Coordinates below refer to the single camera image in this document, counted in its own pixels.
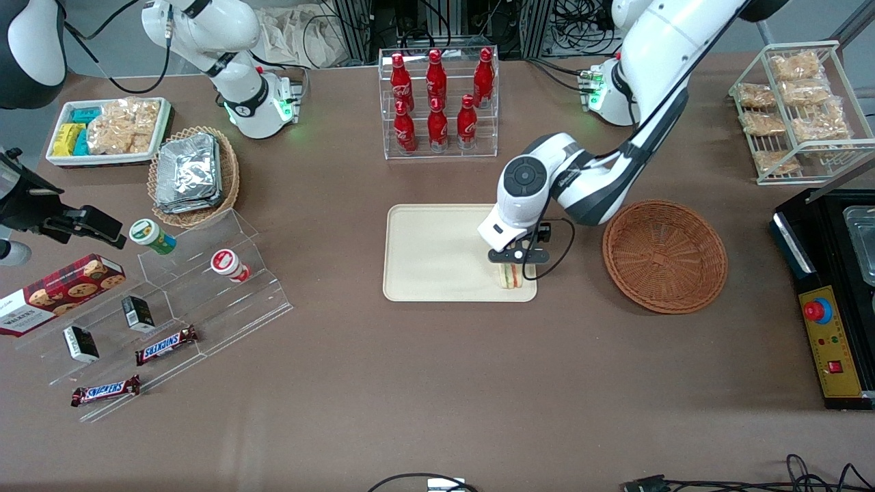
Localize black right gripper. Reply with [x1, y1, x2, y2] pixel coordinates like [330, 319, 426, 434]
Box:
[0, 147, 129, 249]

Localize beige plastic tray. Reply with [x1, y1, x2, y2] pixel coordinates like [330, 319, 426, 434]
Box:
[383, 204, 538, 303]

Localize white rectangular snack tray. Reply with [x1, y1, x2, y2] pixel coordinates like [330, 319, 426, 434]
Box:
[45, 97, 173, 169]

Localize oval wicker basket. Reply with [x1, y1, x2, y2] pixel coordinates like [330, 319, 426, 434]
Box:
[147, 126, 241, 229]

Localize round brown wicker basket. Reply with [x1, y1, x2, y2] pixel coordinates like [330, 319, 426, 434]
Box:
[602, 199, 728, 315]

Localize green lid snack cup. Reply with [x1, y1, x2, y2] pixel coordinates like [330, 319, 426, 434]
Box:
[129, 219, 178, 256]

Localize red tartan cookie box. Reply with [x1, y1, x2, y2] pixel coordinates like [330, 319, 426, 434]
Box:
[0, 254, 127, 338]

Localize yellow snack packet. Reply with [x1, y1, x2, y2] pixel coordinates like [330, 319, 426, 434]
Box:
[52, 123, 87, 157]

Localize small black box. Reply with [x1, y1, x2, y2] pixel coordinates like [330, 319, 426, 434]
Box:
[121, 295, 156, 333]
[63, 325, 100, 364]

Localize clear bag of rice crackers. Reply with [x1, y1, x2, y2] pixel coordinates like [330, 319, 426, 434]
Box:
[85, 98, 162, 156]

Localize silver foil packages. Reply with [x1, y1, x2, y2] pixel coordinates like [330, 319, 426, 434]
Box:
[154, 133, 226, 215]

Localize clear acrylic bottle rack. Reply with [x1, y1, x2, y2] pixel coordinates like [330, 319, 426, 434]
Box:
[378, 46, 500, 161]

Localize red cola bottle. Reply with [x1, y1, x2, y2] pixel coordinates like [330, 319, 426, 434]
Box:
[390, 53, 415, 113]
[427, 98, 450, 152]
[473, 47, 496, 109]
[456, 94, 479, 151]
[393, 101, 418, 154]
[426, 49, 448, 110]

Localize brown Snickers bar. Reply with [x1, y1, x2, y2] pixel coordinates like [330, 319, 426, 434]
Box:
[70, 374, 142, 409]
[135, 325, 200, 367]

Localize red lid snack cup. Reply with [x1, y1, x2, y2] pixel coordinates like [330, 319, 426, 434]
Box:
[210, 249, 252, 284]

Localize clear acrylic stepped shelf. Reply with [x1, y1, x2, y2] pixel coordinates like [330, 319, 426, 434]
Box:
[17, 208, 295, 424]

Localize crumpled white cloth bag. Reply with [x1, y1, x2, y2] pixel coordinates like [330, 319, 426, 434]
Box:
[256, 5, 346, 69]

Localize clear cracker snack bag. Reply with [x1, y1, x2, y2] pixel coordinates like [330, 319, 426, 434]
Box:
[781, 78, 832, 107]
[737, 83, 777, 110]
[741, 111, 787, 137]
[753, 150, 800, 176]
[769, 51, 824, 83]
[791, 99, 854, 143]

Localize black yellow control box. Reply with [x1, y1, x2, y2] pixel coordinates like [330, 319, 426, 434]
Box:
[770, 188, 875, 411]

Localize yellow emergency stop panel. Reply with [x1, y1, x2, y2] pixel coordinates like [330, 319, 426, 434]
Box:
[798, 285, 866, 399]

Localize steel pan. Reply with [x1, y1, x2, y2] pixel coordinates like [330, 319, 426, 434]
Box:
[843, 205, 875, 288]

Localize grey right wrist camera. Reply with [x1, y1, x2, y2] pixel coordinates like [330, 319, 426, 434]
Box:
[0, 239, 32, 267]

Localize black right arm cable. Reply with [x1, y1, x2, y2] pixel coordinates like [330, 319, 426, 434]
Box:
[62, 0, 173, 95]

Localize black cable with white adapter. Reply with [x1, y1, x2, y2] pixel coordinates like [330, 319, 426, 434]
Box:
[368, 473, 479, 492]

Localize black cable with connector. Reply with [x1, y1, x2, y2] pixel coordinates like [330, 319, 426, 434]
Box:
[622, 454, 875, 492]

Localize white wire rack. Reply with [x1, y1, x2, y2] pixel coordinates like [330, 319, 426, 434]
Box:
[728, 40, 875, 187]

